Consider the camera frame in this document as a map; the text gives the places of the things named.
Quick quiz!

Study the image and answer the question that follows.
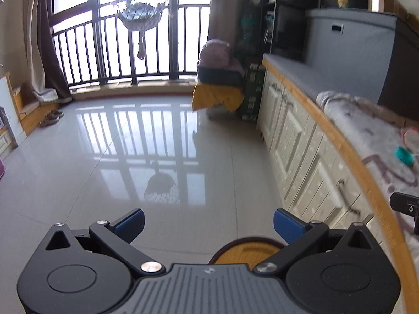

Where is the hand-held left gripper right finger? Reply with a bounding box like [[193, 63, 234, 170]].
[[255, 209, 380, 273]]

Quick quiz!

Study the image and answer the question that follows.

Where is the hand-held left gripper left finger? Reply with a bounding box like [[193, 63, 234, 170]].
[[45, 209, 166, 277]]

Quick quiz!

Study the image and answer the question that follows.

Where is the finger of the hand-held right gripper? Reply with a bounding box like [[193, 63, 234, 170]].
[[390, 192, 419, 217]]

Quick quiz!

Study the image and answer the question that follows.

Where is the yellow ribbed waste bin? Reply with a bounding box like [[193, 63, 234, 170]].
[[209, 236, 286, 265]]

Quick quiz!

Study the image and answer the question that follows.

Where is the teal lid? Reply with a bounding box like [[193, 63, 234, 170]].
[[395, 146, 416, 167]]

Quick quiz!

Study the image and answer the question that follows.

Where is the white plastic bag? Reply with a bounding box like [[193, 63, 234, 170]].
[[401, 127, 419, 158]]

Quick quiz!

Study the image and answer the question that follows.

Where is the printed blanket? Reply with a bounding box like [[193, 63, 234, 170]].
[[316, 91, 419, 314]]

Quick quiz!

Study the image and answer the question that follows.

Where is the white cabinet with wooden edge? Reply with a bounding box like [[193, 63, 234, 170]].
[[257, 55, 419, 314]]

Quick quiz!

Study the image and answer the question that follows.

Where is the green cardboard box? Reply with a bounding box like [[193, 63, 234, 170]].
[[240, 64, 266, 121]]

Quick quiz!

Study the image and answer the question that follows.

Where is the wooden step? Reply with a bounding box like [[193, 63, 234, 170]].
[[11, 85, 59, 136]]

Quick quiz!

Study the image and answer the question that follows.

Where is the small white cabinet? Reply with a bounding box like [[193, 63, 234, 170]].
[[0, 106, 18, 158]]

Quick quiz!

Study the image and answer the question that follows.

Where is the grey seat pad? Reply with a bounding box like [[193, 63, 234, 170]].
[[263, 53, 380, 105]]

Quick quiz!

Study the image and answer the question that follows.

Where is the dark flat cushion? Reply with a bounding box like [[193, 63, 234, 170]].
[[197, 67, 244, 87]]

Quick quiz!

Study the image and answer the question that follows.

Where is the grey storage box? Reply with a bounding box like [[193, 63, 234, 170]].
[[305, 8, 419, 118]]

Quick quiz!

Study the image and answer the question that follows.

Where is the black balcony railing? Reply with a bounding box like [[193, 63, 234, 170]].
[[51, 3, 212, 87]]

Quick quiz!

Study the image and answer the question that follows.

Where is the white panel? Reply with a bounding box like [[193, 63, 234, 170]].
[[0, 72, 27, 144]]

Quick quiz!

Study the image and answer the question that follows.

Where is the brown and white curtain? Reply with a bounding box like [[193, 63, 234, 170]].
[[23, 0, 74, 103]]

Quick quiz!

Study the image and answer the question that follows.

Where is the black drawer unit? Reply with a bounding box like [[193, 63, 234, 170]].
[[272, 0, 321, 61]]

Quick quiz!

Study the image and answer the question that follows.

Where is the dark storage rack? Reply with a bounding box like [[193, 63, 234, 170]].
[[236, 0, 279, 66]]

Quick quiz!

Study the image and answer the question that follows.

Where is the hanging woven basket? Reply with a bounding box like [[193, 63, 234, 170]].
[[114, 0, 171, 60]]

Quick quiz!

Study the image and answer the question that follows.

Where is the beige curtain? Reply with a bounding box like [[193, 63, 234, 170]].
[[208, 0, 249, 49]]

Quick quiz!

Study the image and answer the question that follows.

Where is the metal cabinet handle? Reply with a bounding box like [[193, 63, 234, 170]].
[[337, 178, 364, 218]]

